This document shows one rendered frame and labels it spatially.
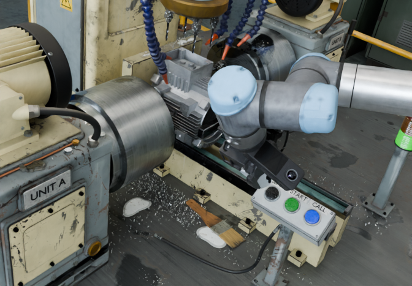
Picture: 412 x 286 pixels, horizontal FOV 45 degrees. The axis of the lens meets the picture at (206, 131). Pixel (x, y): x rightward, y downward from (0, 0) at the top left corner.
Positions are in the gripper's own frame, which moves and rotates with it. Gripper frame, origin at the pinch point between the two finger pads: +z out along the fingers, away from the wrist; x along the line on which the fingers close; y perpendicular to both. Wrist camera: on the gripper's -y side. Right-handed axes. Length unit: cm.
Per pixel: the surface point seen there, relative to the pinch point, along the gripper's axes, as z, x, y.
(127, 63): 4, -10, 53
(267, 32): 29, -52, 40
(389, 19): 243, -246, 82
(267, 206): 5.7, 3.0, -0.7
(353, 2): 242, -249, 116
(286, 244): 15.5, 5.7, -6.2
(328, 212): 5.6, -2.7, -12.2
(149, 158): 3.4, 8.7, 28.5
